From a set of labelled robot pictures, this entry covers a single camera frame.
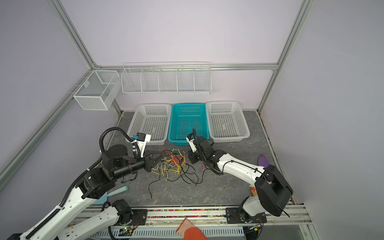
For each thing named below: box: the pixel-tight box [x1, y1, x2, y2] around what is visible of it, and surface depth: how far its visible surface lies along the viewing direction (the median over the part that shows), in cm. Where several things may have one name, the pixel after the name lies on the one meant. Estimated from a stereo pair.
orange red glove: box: [176, 218, 209, 240], surface depth 72 cm
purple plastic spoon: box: [257, 153, 270, 168], surface depth 96 cm
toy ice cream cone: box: [249, 184, 258, 197], surface depth 81 cm
